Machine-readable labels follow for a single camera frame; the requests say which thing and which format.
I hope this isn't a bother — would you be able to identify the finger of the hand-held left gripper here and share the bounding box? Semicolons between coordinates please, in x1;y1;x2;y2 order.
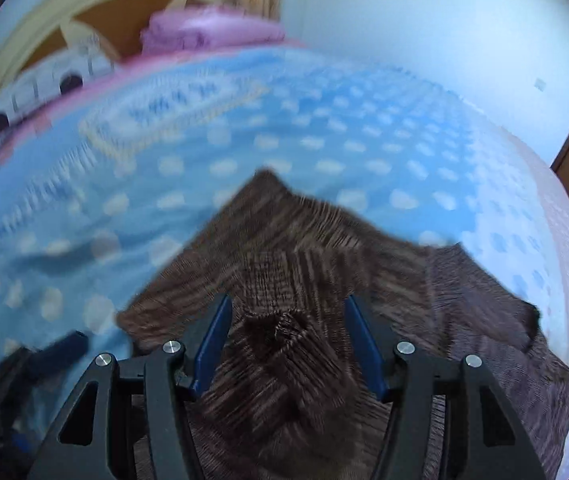
23;331;90;382

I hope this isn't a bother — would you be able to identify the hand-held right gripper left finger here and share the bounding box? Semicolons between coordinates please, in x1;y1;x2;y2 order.
27;294;235;480

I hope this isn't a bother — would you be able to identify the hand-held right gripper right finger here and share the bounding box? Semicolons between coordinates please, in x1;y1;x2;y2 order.
343;294;547;480

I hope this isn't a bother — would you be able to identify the brown knit garment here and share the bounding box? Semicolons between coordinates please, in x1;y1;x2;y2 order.
114;169;569;480

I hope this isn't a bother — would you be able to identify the blue and pink dotted bed sheet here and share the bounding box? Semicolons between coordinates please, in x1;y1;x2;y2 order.
0;42;569;480

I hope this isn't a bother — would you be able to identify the white pillow with dark print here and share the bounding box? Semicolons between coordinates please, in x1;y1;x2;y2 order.
0;44;116;167

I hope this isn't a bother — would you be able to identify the pink folded blanket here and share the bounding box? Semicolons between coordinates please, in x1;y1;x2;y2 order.
139;4;286;57

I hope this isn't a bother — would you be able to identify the cream wooden headboard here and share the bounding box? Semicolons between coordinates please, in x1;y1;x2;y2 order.
0;0;238;128

